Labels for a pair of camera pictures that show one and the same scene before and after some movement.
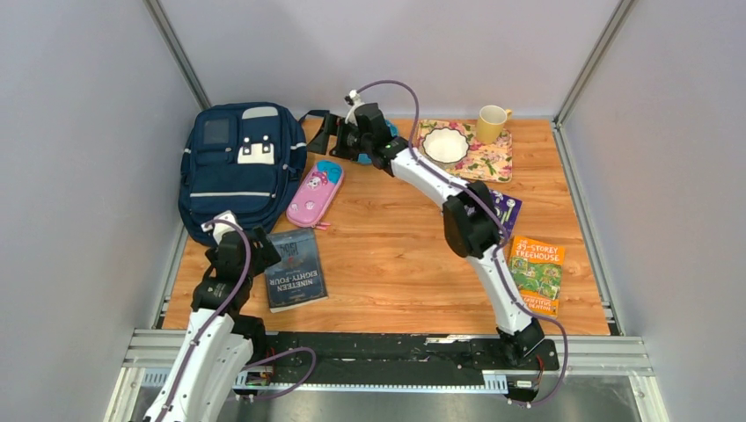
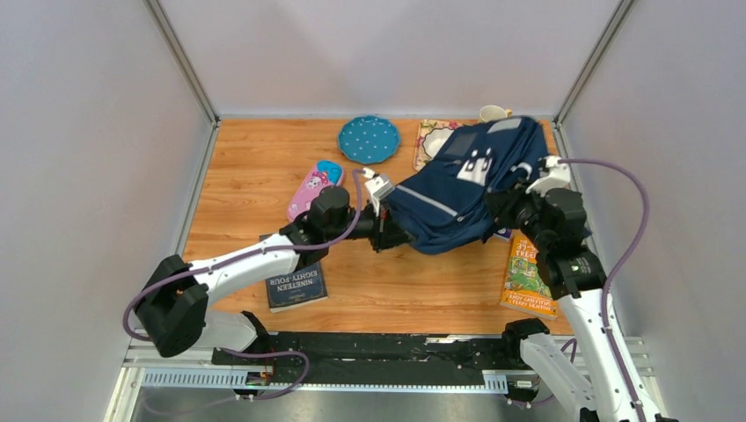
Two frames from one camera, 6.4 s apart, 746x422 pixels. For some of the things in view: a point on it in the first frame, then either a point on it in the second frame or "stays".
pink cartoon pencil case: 315,194 stays
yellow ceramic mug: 492,120 stays
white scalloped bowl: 445,145 stays
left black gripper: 265,256 → 387,232
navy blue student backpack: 244,158 → 442,207
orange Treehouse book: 537,268 stays
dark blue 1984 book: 298,278 stays
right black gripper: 333,125 → 500,203
